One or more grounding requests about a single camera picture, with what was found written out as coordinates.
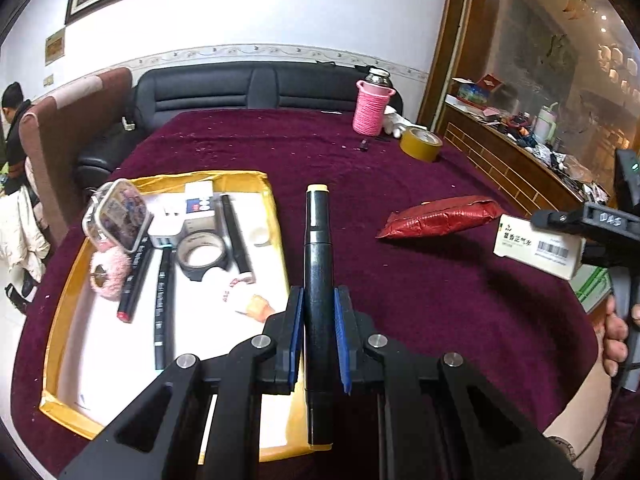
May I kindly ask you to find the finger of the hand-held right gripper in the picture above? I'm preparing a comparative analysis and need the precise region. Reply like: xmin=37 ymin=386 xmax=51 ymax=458
xmin=530 ymin=202 xmax=628 ymax=236
xmin=580 ymin=240 xmax=628 ymax=268

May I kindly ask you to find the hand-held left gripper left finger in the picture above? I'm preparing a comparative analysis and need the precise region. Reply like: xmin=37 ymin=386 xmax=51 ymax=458
xmin=59 ymin=285 xmax=306 ymax=480

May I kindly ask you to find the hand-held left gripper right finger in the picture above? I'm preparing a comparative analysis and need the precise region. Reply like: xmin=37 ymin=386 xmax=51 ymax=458
xmin=334 ymin=285 xmax=583 ymax=480

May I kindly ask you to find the white pen orange cap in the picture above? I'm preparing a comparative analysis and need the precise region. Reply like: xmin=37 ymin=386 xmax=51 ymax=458
xmin=216 ymin=270 xmax=277 ymax=322

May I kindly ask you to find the black marker yellow cap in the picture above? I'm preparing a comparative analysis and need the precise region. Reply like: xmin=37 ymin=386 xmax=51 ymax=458
xmin=303 ymin=184 xmax=337 ymax=448

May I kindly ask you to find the white medicine box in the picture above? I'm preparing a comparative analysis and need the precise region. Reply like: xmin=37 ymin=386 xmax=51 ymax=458
xmin=492 ymin=213 xmax=587 ymax=281

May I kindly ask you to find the yellow cardboard tray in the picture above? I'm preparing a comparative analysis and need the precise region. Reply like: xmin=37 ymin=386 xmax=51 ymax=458
xmin=39 ymin=170 xmax=321 ymax=463

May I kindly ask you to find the black tape roll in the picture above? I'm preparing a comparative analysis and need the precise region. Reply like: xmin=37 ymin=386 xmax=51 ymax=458
xmin=176 ymin=231 xmax=231 ymax=282

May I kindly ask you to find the black marker with white print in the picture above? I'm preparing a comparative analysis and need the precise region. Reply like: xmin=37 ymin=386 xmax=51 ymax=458
xmin=152 ymin=246 xmax=174 ymax=370

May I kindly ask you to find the red foil packet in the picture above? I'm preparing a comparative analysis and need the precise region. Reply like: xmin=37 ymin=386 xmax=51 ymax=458
xmin=376 ymin=195 xmax=508 ymax=240

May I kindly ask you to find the pink fluffy ball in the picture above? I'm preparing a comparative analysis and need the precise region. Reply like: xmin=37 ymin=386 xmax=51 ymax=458
xmin=90 ymin=246 xmax=133 ymax=302

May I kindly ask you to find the person's right hand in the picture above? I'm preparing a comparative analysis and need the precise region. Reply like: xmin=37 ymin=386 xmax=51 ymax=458
xmin=602 ymin=295 xmax=640 ymax=377

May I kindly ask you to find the green white box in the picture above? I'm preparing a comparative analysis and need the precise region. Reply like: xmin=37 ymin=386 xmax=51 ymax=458
xmin=572 ymin=264 xmax=612 ymax=313

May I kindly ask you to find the pile of cluttered items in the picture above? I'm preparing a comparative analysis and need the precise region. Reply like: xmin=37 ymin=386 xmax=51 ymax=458
xmin=492 ymin=107 xmax=611 ymax=201

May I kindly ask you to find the maroon tablecloth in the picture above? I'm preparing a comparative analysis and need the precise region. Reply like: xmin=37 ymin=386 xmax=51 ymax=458
xmin=10 ymin=107 xmax=601 ymax=478

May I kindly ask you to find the white green tumbler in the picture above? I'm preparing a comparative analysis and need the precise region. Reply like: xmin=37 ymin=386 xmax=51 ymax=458
xmin=531 ymin=102 xmax=559 ymax=144

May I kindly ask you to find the thick black marker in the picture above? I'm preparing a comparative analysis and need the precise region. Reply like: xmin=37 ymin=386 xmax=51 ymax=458
xmin=220 ymin=194 xmax=257 ymax=283

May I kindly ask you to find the wooden brick-pattern counter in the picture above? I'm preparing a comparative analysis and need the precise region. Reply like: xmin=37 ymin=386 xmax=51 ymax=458
xmin=440 ymin=102 xmax=608 ymax=226

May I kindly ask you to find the small white blue box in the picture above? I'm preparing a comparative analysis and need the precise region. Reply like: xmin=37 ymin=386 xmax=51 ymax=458
xmin=184 ymin=182 xmax=217 ymax=233

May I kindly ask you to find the white charger plug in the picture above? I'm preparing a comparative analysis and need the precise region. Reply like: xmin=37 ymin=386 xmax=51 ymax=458
xmin=146 ymin=209 xmax=187 ymax=251

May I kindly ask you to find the black marker red tip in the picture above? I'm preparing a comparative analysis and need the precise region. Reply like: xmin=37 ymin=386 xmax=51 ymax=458
xmin=116 ymin=237 xmax=157 ymax=323

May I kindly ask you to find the open printed carton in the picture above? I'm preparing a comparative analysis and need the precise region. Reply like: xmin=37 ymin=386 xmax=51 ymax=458
xmin=451 ymin=74 xmax=507 ymax=111

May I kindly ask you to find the yellow tape roll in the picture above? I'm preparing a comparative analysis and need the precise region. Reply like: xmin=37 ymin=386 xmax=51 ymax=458
xmin=399 ymin=127 xmax=444 ymax=163

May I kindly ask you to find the clear plastic container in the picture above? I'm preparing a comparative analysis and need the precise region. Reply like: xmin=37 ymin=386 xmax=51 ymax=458
xmin=81 ymin=179 xmax=153 ymax=254

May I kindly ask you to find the white glove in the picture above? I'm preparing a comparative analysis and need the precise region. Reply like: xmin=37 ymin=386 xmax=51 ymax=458
xmin=382 ymin=109 xmax=426 ymax=139

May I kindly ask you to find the bottle with pink knit sleeve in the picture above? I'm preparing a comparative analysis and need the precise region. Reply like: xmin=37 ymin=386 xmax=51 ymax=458
xmin=352 ymin=66 xmax=397 ymax=136

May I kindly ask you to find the black leather sofa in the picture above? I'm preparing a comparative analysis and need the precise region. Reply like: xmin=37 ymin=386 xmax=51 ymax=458
xmin=76 ymin=61 xmax=407 ymax=181

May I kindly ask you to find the white jacket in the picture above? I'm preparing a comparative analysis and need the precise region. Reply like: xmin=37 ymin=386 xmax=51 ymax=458
xmin=0 ymin=187 xmax=52 ymax=283

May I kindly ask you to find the brown pink chair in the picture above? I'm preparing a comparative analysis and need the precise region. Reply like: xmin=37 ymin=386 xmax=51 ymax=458
xmin=19 ymin=66 xmax=134 ymax=247

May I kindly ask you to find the wooden partition frame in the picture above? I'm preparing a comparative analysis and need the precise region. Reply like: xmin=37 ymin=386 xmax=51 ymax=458
xmin=417 ymin=0 xmax=493 ymax=128

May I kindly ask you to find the black strap bag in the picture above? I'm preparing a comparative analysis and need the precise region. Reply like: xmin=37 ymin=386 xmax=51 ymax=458
xmin=4 ymin=280 xmax=38 ymax=317

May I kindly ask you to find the small yellow wall plaque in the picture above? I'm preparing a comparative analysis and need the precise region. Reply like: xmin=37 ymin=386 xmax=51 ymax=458
xmin=44 ymin=28 xmax=67 ymax=66

